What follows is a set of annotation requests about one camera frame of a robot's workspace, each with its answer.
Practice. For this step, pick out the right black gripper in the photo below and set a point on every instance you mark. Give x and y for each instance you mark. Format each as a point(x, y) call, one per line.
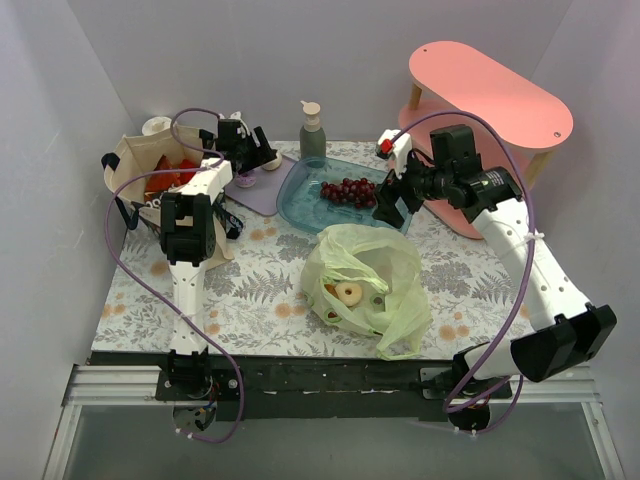
point(400, 191)

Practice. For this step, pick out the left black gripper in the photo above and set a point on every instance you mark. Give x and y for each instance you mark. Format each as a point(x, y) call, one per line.
point(254, 151)

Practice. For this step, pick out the red grape bunch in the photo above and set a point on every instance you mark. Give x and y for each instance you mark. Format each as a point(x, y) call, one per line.
point(358, 193)

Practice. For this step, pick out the purple toy food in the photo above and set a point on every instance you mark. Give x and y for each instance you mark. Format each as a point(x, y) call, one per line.
point(246, 180)

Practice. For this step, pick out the light green plastic grocery bag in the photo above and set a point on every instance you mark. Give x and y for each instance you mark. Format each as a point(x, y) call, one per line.
point(394, 309)

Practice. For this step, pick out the orange toy bread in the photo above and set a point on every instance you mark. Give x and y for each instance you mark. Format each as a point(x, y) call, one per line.
point(331, 290)

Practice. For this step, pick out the orange Doritos chip bag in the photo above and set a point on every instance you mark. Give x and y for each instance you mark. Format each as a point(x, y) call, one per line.
point(167, 177)

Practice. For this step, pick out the white cream toy pastry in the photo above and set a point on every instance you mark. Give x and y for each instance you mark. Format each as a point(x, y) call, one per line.
point(273, 164)

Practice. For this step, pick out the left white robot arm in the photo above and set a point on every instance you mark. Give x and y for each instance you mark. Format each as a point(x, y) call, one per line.
point(188, 238)

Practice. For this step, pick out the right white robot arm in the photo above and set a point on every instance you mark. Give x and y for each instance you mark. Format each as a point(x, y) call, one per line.
point(568, 329)

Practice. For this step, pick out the purple plastic lid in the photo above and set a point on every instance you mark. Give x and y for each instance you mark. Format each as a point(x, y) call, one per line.
point(261, 198)

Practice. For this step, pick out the grey soap pump bottle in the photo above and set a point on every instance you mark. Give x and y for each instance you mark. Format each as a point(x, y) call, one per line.
point(312, 138)

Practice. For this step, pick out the blue transparent plastic tray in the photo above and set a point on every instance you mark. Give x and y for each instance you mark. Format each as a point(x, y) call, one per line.
point(299, 201)

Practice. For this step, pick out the beige toy donut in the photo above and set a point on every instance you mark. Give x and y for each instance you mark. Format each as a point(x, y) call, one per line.
point(349, 293)

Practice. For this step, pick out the pink three-tier shelf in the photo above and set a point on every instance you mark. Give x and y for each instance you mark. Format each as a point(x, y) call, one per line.
point(452, 76)

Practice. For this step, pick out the floral table mat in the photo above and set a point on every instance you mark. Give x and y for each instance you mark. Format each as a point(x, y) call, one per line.
point(254, 304)

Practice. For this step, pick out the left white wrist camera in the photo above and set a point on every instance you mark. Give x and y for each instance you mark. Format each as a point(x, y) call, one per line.
point(232, 127)

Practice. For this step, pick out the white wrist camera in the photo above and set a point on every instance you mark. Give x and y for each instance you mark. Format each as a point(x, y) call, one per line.
point(395, 145)
point(232, 127)

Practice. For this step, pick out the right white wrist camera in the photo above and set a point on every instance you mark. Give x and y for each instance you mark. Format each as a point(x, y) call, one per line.
point(395, 145)

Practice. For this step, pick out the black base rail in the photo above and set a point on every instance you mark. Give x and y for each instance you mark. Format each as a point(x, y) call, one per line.
point(309, 387)

